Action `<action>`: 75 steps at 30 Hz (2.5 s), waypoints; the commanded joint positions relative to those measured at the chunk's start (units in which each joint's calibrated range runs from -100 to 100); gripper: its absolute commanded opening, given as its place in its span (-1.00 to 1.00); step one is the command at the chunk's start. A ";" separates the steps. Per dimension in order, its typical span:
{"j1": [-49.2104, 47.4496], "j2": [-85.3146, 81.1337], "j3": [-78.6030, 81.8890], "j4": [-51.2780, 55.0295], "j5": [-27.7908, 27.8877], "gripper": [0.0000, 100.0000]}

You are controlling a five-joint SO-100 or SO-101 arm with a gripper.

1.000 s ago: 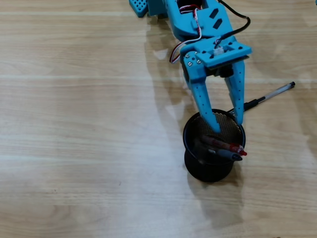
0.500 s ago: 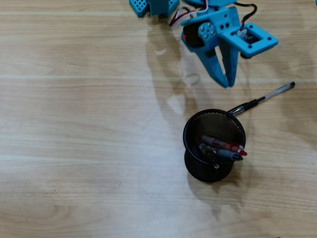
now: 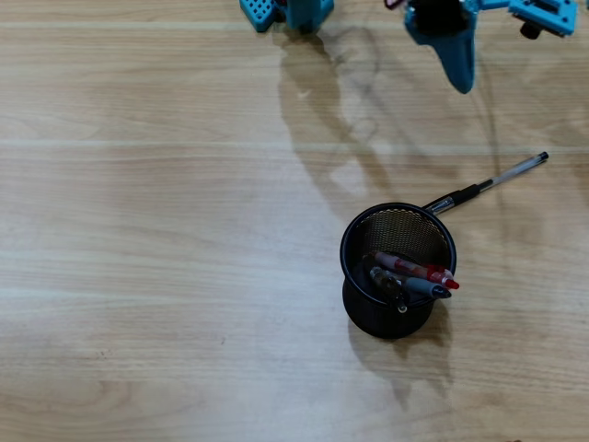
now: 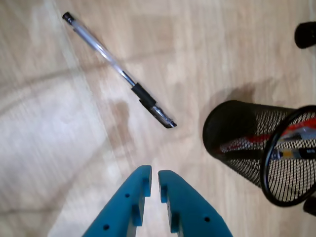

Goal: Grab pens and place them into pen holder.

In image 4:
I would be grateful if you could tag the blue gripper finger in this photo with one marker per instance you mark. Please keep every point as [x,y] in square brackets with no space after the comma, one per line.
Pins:
[192,209]
[123,205]

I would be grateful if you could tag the red pen with white grip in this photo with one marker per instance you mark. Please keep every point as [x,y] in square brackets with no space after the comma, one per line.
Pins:
[256,139]

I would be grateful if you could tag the clear stick pen black grip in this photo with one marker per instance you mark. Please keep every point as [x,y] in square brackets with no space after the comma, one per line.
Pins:
[143,93]

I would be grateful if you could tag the black retractable pen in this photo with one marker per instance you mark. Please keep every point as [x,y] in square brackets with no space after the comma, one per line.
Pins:
[307,153]

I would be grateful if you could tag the black mesh pen holder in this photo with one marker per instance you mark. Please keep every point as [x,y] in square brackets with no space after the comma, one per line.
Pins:
[229,123]

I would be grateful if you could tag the black camera tripod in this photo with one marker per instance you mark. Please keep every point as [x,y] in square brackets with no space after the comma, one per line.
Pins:
[306,34]

